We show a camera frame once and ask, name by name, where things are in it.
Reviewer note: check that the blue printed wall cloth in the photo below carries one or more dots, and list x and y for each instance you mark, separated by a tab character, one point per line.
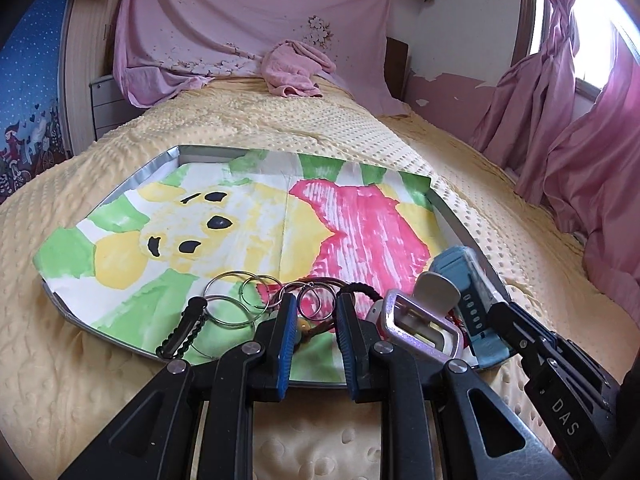
30	110

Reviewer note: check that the yellow dotted blanket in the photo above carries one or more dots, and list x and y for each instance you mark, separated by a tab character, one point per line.
350	125

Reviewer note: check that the pink hanging sheet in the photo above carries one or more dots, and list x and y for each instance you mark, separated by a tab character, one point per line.
225	20

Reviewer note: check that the grey metal tray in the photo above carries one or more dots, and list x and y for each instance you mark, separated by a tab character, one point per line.
210	152

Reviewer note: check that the blue wristwatch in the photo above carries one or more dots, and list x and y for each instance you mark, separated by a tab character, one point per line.
470	310

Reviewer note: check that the pink curtain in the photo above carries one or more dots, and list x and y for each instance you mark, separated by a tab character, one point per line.
575	160

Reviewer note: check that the silver metal carabiner clip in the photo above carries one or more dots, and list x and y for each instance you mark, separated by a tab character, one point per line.
400	332

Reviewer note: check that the window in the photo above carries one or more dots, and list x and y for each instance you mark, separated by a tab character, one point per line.
595	35

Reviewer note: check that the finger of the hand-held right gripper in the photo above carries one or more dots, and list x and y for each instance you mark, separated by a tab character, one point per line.
515	327

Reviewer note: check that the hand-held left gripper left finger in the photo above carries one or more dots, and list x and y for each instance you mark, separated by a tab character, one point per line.
282	345

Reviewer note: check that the dark wooden board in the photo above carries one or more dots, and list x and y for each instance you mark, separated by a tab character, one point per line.
397	70

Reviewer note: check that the crumpled pink cloth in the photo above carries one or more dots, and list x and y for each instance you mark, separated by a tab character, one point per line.
295	67

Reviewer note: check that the beige wooden wardrobe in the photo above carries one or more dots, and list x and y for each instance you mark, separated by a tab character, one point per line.
82	60

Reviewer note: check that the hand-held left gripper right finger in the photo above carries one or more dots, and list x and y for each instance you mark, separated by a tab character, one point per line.
347	345

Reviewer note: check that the white drawer cabinet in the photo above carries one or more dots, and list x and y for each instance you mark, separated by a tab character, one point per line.
105	105

